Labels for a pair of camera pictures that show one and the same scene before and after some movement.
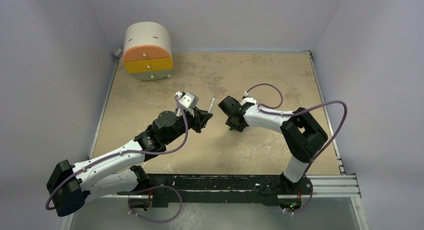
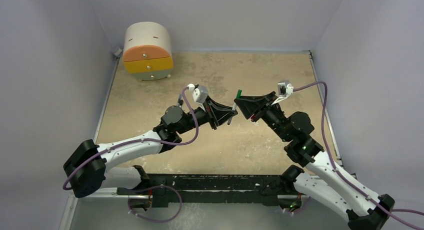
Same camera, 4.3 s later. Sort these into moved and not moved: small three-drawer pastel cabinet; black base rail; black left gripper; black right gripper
Moved: black left gripper; black right gripper
Not moved: black base rail; small three-drawer pastel cabinet
